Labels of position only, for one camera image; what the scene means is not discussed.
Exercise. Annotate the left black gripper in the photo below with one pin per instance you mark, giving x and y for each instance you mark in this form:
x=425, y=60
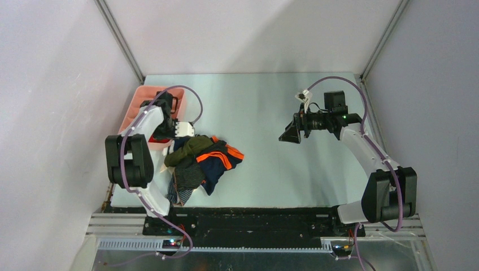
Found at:
x=170, y=135

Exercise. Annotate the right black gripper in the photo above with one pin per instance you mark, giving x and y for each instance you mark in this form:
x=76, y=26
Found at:
x=292, y=134

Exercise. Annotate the red white underwear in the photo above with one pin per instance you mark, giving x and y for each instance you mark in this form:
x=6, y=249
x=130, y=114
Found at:
x=152, y=139

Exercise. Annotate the navy orange underwear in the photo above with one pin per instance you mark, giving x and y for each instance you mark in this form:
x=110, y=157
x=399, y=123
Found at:
x=215, y=160

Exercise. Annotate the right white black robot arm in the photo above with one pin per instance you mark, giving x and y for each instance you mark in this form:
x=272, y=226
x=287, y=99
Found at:
x=391, y=190

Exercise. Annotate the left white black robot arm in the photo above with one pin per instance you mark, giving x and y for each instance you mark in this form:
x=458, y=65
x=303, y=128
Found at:
x=128, y=157

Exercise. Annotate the olive green underwear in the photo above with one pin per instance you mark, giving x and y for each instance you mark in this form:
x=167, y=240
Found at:
x=187, y=147

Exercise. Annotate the dark striped underwear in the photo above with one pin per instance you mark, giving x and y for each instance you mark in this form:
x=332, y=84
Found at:
x=186, y=177

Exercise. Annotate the pink divided storage tray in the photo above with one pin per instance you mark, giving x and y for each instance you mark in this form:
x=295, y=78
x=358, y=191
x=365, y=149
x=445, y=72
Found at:
x=142, y=94

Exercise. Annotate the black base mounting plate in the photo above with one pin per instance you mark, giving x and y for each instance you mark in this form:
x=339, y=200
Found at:
x=234, y=226

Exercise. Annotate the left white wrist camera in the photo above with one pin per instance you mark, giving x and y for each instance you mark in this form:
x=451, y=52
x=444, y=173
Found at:
x=184, y=129

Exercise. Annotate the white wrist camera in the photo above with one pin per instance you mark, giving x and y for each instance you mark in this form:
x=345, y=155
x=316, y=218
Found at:
x=184, y=129
x=305, y=97

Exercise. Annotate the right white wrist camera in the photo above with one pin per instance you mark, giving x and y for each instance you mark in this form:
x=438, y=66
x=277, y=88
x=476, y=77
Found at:
x=305, y=97

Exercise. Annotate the grey slotted cable duct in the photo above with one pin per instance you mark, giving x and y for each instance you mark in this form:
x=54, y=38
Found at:
x=166, y=245

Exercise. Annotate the left aluminium corner post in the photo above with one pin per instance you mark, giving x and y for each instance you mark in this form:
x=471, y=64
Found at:
x=120, y=39

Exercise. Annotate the aluminium corner post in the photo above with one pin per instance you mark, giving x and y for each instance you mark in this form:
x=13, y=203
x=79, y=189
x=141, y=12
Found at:
x=120, y=39
x=384, y=37

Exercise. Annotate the right aluminium corner post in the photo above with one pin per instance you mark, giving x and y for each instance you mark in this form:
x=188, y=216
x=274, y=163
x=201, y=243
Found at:
x=384, y=37

